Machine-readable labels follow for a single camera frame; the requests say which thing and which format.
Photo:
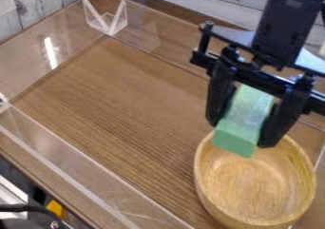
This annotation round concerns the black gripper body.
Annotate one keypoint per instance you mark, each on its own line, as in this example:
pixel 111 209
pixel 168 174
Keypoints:
pixel 275 45

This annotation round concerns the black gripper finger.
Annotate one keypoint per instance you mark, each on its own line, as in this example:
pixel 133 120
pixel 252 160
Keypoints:
pixel 287 112
pixel 221 86

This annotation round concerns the green rectangular block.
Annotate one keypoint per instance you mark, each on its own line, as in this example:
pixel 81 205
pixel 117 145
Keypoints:
pixel 238 129

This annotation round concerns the brown wooden bowl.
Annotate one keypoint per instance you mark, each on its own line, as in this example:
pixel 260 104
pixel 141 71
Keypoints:
pixel 255 193

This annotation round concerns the yellow label sticker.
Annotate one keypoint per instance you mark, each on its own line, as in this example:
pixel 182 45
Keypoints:
pixel 55 207

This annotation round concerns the black device with screw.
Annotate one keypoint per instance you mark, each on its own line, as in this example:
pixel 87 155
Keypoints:
pixel 45 217

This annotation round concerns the clear acrylic corner bracket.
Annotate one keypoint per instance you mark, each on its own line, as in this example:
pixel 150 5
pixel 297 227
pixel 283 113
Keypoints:
pixel 107 23

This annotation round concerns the clear acrylic tray wall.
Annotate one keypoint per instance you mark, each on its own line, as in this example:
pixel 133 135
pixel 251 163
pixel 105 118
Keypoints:
pixel 89 190

